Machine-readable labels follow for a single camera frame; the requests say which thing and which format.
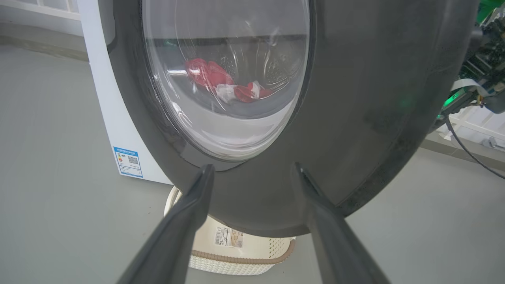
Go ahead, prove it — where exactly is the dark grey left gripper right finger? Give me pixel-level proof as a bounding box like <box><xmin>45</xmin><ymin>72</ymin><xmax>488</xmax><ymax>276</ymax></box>
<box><xmin>291</xmin><ymin>162</ymin><xmax>391</xmax><ymax>284</ymax></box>

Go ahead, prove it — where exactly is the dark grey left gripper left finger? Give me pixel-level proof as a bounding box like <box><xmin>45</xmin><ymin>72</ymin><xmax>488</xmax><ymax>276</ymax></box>
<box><xmin>118</xmin><ymin>164</ymin><xmax>215</xmax><ymax>284</ymax></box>

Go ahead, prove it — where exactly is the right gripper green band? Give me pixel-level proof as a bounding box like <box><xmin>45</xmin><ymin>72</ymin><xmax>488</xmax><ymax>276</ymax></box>
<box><xmin>434</xmin><ymin>0</ymin><xmax>505</xmax><ymax>131</ymax></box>

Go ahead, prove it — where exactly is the dark round glass machine door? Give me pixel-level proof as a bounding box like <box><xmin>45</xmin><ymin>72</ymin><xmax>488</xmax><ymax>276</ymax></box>
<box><xmin>98</xmin><ymin>0</ymin><xmax>480</xmax><ymax>238</ymax></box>

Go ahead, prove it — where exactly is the red and white garment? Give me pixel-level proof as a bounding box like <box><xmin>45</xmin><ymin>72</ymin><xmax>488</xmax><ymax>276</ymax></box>
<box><xmin>185</xmin><ymin>58</ymin><xmax>274</xmax><ymax>104</ymax></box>

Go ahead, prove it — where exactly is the paper label on basket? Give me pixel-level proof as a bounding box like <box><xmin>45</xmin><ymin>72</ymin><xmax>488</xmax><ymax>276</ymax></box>
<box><xmin>214</xmin><ymin>226</ymin><xmax>244</xmax><ymax>249</ymax></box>

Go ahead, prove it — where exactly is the cream perforated laundry basket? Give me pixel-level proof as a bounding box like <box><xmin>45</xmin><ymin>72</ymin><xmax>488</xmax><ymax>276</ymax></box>
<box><xmin>163</xmin><ymin>185</ymin><xmax>297</xmax><ymax>276</ymax></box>

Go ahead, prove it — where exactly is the white washing machine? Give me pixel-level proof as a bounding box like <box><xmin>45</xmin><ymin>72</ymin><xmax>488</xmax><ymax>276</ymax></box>
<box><xmin>76</xmin><ymin>0</ymin><xmax>175</xmax><ymax>185</ymax></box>

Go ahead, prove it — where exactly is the blue energy label sticker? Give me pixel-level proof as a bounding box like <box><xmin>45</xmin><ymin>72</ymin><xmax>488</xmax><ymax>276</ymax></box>
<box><xmin>113</xmin><ymin>146</ymin><xmax>144</xmax><ymax>179</ymax></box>

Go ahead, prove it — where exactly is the white metal railing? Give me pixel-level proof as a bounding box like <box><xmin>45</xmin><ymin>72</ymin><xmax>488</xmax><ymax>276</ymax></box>
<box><xmin>0</xmin><ymin>0</ymin><xmax>84</xmax><ymax>37</ymax></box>

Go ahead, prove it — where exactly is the thin black cable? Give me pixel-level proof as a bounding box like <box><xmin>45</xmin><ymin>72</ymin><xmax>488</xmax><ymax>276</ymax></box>
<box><xmin>445</xmin><ymin>116</ymin><xmax>505</xmax><ymax>180</ymax></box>

